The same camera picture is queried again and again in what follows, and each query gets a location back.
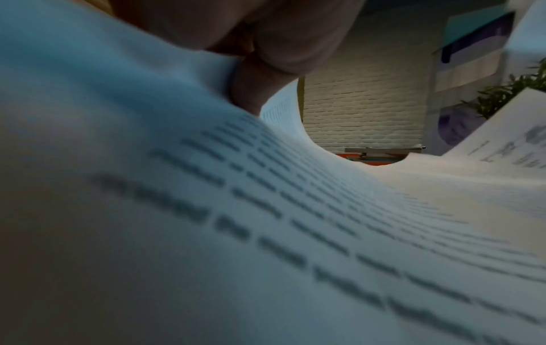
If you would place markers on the blue and white banner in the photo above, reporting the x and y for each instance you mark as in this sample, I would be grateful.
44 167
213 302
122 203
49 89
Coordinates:
467 50

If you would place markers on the orange object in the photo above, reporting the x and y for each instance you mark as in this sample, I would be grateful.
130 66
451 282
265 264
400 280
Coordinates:
369 161

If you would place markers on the person's left hand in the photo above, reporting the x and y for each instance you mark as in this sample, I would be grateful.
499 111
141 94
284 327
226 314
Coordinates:
264 37

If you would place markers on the green potted plant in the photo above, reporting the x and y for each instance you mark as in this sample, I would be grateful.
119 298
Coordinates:
507 92

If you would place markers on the white printed book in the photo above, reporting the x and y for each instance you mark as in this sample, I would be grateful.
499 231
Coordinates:
239 219

